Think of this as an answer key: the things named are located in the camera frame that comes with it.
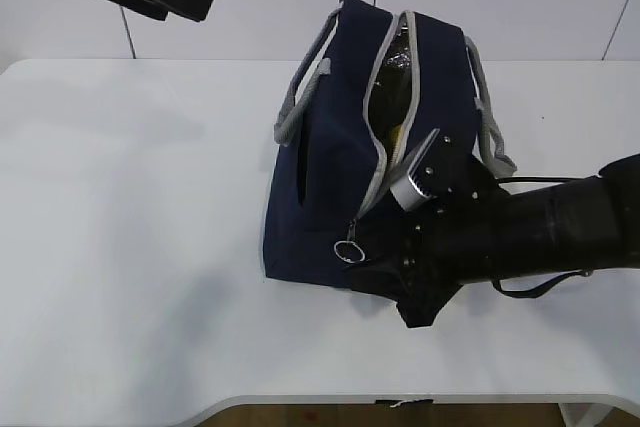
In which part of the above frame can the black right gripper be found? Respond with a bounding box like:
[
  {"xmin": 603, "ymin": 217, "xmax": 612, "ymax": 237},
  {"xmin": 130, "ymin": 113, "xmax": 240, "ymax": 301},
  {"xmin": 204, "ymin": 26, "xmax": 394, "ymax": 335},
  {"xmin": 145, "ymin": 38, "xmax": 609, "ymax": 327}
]
[{"xmin": 344, "ymin": 153, "xmax": 507, "ymax": 328}]

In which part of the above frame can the navy insulated lunch bag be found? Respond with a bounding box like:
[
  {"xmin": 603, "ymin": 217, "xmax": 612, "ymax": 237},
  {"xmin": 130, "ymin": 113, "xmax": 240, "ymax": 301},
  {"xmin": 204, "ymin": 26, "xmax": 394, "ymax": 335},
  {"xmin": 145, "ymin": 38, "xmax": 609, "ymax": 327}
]
[{"xmin": 262, "ymin": 0, "xmax": 516, "ymax": 289}]

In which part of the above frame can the yellow banana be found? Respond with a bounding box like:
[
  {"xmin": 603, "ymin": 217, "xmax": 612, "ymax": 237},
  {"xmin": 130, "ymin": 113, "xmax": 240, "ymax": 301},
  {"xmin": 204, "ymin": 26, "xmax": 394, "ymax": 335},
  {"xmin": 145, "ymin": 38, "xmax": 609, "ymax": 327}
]
[{"xmin": 382, "ymin": 123, "xmax": 402, "ymax": 159}]

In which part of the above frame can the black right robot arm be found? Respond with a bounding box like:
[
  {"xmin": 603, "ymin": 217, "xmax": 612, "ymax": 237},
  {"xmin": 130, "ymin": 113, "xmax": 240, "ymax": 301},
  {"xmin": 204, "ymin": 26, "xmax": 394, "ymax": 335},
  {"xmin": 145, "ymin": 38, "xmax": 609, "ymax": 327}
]
[{"xmin": 345, "ymin": 155, "xmax": 639, "ymax": 328}]

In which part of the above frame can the black tape on table edge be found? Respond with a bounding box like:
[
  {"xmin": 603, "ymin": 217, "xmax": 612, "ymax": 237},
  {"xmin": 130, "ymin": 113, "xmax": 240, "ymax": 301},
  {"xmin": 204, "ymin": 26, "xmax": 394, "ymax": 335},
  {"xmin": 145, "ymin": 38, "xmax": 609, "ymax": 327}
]
[{"xmin": 374, "ymin": 399, "xmax": 434, "ymax": 409}]

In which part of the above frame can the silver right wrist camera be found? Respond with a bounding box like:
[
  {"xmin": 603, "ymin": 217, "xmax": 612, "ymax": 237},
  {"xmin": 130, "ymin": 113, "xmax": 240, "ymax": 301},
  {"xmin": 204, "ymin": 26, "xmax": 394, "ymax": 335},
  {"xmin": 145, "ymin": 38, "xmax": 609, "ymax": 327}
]
[{"xmin": 390, "ymin": 128, "xmax": 467, "ymax": 212}]

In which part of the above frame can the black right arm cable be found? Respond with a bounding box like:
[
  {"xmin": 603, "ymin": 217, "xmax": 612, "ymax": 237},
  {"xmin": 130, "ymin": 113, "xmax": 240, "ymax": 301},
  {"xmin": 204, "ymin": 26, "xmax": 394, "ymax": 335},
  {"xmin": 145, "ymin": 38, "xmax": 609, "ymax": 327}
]
[{"xmin": 489, "ymin": 174, "xmax": 596, "ymax": 299}]

